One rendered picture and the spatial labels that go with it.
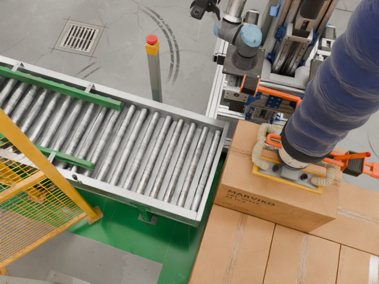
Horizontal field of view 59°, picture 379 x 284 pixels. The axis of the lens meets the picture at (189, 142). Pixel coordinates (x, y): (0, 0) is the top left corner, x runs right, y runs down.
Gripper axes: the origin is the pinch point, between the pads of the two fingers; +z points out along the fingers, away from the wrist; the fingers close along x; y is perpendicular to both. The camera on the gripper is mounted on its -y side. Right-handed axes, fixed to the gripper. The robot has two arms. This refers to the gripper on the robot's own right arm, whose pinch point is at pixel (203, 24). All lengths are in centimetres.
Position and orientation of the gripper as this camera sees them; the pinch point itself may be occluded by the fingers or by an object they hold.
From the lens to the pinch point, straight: 155.5
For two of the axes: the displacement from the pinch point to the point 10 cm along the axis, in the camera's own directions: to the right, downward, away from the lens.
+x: -8.9, -4.3, 1.7
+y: 4.6, -8.0, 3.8
